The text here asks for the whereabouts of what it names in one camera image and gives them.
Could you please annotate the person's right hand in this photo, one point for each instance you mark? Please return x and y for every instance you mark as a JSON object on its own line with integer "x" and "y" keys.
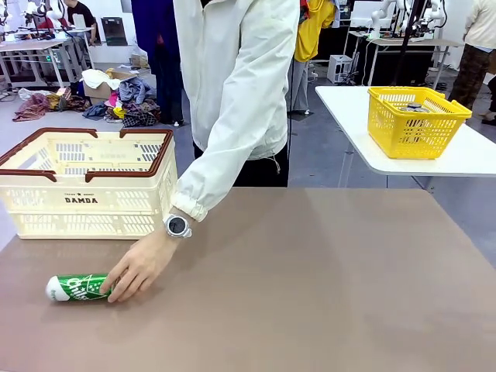
{"x": 143, "y": 263}

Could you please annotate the green Chilsung cider can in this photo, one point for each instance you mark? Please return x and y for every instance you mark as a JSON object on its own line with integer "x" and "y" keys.
{"x": 73, "y": 288}

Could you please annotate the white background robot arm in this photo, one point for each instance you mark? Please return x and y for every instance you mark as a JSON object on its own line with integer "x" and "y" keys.
{"x": 377, "y": 19}

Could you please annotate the person's right forearm white sleeve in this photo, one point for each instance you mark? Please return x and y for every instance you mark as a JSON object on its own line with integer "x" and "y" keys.
{"x": 228, "y": 155}

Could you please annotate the cream shopping basket brown rim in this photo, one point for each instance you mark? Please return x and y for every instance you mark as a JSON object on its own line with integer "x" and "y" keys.
{"x": 77, "y": 217}

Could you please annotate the yellow plastic basket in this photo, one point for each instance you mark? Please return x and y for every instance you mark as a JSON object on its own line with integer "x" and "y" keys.
{"x": 418, "y": 133}

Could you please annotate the silver wrist watch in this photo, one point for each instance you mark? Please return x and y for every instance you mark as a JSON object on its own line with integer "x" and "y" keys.
{"x": 176, "y": 225}

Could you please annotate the pile of colourful clothes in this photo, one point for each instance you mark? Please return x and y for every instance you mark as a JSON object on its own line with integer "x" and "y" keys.
{"x": 131, "y": 108}

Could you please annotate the brown cardboard box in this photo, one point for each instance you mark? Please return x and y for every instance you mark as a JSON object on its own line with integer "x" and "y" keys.
{"x": 97, "y": 93}

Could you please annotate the white cloth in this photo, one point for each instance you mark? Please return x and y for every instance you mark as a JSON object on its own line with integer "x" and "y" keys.
{"x": 97, "y": 79}

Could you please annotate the blue hanging garment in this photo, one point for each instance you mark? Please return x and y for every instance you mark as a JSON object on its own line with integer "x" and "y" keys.
{"x": 162, "y": 58}

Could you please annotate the person in white jacket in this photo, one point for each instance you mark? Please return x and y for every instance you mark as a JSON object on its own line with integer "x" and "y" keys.
{"x": 217, "y": 58}

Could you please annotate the grey background desk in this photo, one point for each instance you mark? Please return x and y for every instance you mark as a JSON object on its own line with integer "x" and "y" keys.
{"x": 35, "y": 46}

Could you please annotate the person in black shirt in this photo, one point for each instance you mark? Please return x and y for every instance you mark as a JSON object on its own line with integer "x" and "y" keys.
{"x": 79, "y": 15}

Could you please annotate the white computer case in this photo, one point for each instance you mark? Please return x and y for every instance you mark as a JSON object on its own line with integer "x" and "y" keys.
{"x": 341, "y": 69}

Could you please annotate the yellow hanging garment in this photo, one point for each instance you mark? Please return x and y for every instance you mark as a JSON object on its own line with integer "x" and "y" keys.
{"x": 314, "y": 31}

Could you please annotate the silver can top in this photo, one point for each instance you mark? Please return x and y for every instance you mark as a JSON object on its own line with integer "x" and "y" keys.
{"x": 414, "y": 105}
{"x": 408, "y": 110}

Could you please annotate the white side table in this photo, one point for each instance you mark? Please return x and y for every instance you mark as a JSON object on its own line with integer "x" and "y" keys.
{"x": 457, "y": 162}

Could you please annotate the black tripod pole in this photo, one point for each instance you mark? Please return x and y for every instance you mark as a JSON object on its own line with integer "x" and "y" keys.
{"x": 403, "y": 42}

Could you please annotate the white background workbench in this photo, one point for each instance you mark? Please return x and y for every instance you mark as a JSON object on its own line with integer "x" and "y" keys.
{"x": 410, "y": 42}

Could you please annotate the person in beige jacket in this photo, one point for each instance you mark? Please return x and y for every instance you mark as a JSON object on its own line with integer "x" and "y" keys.
{"x": 474, "y": 50}

